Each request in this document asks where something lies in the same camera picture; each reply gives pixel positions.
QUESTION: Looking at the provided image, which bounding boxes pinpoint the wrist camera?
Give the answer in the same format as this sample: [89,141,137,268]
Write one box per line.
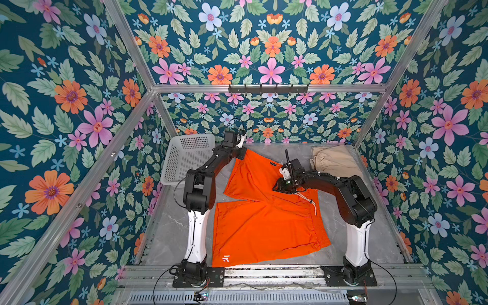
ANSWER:
[280,149,306,181]
[221,131,246,149]

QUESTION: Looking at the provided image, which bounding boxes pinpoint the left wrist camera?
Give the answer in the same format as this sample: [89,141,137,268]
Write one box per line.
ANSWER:
[221,131,246,149]

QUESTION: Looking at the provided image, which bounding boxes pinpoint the orange shorts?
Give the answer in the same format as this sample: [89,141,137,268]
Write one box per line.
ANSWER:
[212,151,331,268]

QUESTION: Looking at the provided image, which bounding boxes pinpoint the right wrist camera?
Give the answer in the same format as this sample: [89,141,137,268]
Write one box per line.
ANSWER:
[280,149,306,181]

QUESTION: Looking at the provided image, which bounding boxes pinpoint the black hook rail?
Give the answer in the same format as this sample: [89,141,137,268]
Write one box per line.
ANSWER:
[227,84,309,94]

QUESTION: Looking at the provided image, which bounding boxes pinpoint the white perforated plastic basket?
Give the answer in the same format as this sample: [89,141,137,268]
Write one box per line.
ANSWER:
[161,133,216,186]

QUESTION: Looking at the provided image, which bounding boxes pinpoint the beige drawstring shorts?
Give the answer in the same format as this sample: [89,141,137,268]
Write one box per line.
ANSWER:
[310,146,364,178]

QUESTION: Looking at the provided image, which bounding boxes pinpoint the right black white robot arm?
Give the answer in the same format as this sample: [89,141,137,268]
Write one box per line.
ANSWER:
[273,170,377,285]

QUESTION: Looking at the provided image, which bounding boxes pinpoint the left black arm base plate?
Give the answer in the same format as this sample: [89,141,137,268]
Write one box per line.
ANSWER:
[172,267,225,288]

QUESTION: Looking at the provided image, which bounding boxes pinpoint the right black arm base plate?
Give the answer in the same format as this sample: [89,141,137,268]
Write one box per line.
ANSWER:
[320,265,378,287]

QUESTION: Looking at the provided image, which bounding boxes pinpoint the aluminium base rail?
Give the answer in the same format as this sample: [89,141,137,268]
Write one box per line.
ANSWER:
[117,264,433,291]

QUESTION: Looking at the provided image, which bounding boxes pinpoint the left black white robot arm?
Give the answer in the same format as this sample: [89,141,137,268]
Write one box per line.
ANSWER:
[180,144,247,282]

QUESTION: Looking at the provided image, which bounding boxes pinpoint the white vented cable duct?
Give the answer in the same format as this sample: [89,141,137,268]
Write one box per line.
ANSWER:
[127,291,349,304]

